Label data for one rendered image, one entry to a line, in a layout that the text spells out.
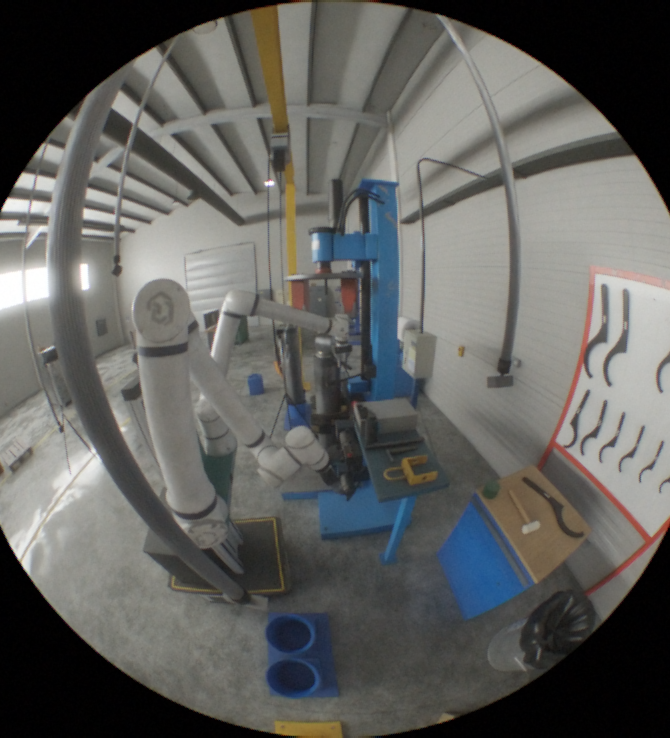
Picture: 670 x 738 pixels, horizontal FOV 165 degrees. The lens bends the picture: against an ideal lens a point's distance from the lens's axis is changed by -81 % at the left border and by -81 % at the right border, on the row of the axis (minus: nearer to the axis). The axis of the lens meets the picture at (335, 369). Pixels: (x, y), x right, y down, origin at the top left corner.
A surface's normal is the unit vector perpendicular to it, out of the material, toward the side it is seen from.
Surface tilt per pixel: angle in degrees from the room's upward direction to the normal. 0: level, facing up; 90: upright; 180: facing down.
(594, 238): 90
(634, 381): 90
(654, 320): 90
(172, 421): 91
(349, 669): 0
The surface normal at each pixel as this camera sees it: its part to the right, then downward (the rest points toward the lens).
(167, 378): 0.72, 0.25
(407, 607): -0.03, -0.93
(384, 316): 0.11, 0.36
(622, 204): -0.99, 0.07
